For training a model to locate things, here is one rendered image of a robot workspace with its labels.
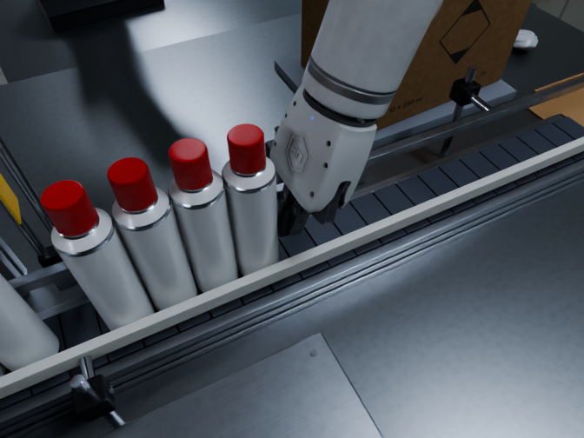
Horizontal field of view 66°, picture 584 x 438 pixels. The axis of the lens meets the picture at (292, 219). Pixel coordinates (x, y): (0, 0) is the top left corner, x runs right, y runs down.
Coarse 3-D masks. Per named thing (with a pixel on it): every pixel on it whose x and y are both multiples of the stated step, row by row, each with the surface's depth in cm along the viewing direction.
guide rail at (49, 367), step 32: (544, 160) 63; (448, 192) 59; (480, 192) 60; (384, 224) 55; (320, 256) 53; (224, 288) 49; (256, 288) 51; (160, 320) 47; (64, 352) 45; (96, 352) 46; (0, 384) 43; (32, 384) 44
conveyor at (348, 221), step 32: (544, 128) 73; (576, 128) 73; (480, 160) 68; (512, 160) 68; (576, 160) 68; (384, 192) 63; (416, 192) 63; (320, 224) 60; (352, 224) 60; (416, 224) 60; (288, 256) 56; (352, 256) 56; (64, 320) 51; (96, 320) 51; (192, 320) 51; (128, 352) 48
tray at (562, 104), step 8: (568, 80) 84; (544, 88) 82; (560, 96) 86; (568, 96) 86; (576, 96) 86; (544, 104) 84; (552, 104) 84; (560, 104) 84; (568, 104) 84; (576, 104) 84; (536, 112) 83; (544, 112) 83; (552, 112) 83; (560, 112) 83; (568, 112) 83; (576, 112) 83; (576, 120) 81
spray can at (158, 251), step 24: (120, 168) 37; (144, 168) 37; (120, 192) 37; (144, 192) 38; (120, 216) 39; (144, 216) 39; (168, 216) 40; (144, 240) 40; (168, 240) 42; (144, 264) 43; (168, 264) 44; (168, 288) 46; (192, 288) 50
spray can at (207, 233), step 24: (192, 144) 39; (192, 168) 38; (168, 192) 42; (192, 192) 40; (216, 192) 41; (192, 216) 41; (216, 216) 43; (192, 240) 44; (216, 240) 45; (192, 264) 49; (216, 264) 48
